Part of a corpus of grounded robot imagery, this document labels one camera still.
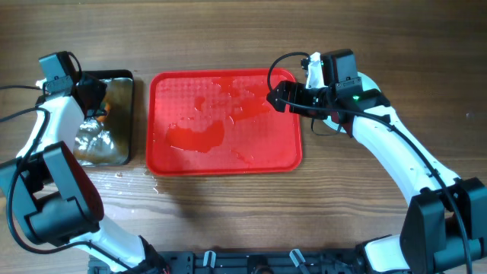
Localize green and orange sponge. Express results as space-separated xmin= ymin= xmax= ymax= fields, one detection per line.
xmin=94 ymin=102 xmax=111 ymax=123

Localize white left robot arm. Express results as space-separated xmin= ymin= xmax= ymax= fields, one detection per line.
xmin=1 ymin=70 xmax=170 ymax=273

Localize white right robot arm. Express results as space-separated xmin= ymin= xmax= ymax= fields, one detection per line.
xmin=267 ymin=75 xmax=486 ymax=273

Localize red plastic tray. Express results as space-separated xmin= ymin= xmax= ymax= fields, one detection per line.
xmin=145 ymin=68 xmax=303 ymax=177

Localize black water tray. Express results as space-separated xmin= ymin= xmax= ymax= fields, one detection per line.
xmin=73 ymin=69 xmax=135 ymax=167

